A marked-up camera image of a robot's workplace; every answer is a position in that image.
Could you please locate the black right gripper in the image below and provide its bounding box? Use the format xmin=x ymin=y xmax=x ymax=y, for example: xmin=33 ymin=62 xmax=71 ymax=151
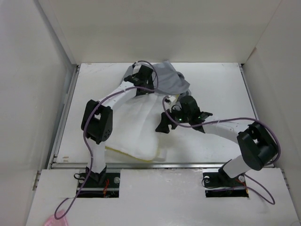
xmin=156 ymin=104 xmax=191 ymax=133

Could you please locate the grey pillowcase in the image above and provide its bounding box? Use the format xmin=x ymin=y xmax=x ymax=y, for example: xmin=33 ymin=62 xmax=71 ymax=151
xmin=122 ymin=60 xmax=191 ymax=96

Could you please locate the white pillow yellow edge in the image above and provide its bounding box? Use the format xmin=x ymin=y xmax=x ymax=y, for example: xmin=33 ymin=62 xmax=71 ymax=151
xmin=105 ymin=94 xmax=240 ymax=163

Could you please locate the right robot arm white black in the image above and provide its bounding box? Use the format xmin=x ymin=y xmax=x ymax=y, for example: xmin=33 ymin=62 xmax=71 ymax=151
xmin=156 ymin=96 xmax=281 ymax=188

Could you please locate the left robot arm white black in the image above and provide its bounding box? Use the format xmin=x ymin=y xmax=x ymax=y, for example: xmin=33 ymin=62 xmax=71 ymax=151
xmin=81 ymin=65 xmax=157 ymax=187

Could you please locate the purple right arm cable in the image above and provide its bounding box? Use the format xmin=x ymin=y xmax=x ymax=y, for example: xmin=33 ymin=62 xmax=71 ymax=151
xmin=162 ymin=95 xmax=279 ymax=205

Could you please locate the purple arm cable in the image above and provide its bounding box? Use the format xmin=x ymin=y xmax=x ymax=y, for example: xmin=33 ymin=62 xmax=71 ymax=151
xmin=162 ymin=95 xmax=279 ymax=205
xmin=54 ymin=60 xmax=165 ymax=219

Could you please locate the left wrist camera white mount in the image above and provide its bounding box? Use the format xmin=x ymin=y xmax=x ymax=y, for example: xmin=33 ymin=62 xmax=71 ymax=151
xmin=132 ymin=62 xmax=141 ymax=73

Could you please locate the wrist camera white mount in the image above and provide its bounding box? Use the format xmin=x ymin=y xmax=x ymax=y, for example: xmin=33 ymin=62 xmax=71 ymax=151
xmin=132 ymin=62 xmax=141 ymax=73
xmin=164 ymin=95 xmax=179 ymax=106

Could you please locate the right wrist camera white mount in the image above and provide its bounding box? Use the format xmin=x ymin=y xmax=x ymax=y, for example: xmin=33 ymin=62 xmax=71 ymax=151
xmin=164 ymin=95 xmax=179 ymax=106

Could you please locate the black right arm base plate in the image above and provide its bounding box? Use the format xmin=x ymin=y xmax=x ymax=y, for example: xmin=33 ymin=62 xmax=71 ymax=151
xmin=202 ymin=171 xmax=249 ymax=198

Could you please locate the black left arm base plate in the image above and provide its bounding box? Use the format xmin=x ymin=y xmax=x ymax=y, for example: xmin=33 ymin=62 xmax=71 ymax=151
xmin=73 ymin=171 xmax=121 ymax=198

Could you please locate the aluminium rail front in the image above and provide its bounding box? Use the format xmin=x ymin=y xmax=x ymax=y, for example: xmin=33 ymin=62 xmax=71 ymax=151
xmin=48 ymin=162 xmax=222 ymax=169

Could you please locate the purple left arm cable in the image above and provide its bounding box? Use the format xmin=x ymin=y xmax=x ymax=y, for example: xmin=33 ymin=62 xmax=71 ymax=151
xmin=54 ymin=60 xmax=165 ymax=219

